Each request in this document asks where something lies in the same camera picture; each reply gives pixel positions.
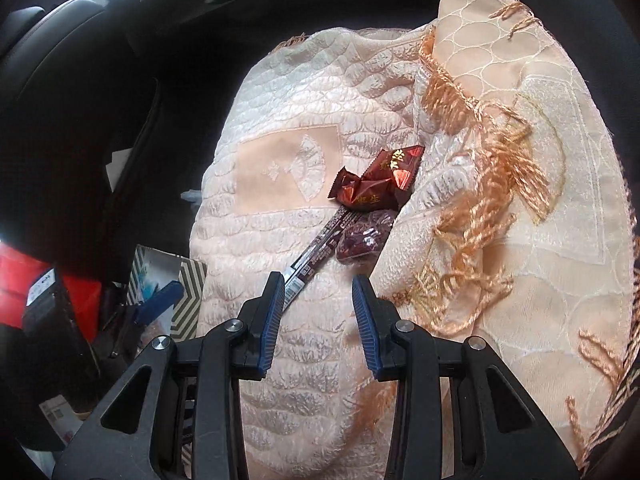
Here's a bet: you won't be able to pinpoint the dark long stick packet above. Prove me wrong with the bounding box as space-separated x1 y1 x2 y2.
280 207 361 306

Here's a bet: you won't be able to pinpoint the peach fringed blanket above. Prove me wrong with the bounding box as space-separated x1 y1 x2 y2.
187 0 638 480

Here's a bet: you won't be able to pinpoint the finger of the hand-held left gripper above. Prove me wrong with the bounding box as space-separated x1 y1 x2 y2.
102 280 185 358

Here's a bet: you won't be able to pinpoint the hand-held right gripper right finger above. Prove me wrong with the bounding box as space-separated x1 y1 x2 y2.
351 274 581 480

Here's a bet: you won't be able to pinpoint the clear dried fruit packet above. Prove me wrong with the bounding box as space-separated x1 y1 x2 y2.
335 208 398 265

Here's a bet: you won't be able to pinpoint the printed paper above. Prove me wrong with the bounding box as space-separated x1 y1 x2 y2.
39 394 85 437

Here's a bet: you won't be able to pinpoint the red-brown gold print candy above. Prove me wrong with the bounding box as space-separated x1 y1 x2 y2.
327 169 401 211
362 144 426 192

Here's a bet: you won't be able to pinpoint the white box with striped rim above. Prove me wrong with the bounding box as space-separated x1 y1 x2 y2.
127 244 208 343

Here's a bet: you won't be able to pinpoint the red bag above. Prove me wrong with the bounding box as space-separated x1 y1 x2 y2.
0 247 103 341

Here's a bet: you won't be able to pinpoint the black car seat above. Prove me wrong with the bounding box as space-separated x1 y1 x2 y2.
0 5 171 241

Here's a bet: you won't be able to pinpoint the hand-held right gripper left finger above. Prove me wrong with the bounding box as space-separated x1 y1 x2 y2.
52 271 287 480

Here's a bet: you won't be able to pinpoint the white papers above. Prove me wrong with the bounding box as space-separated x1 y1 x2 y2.
106 149 137 192

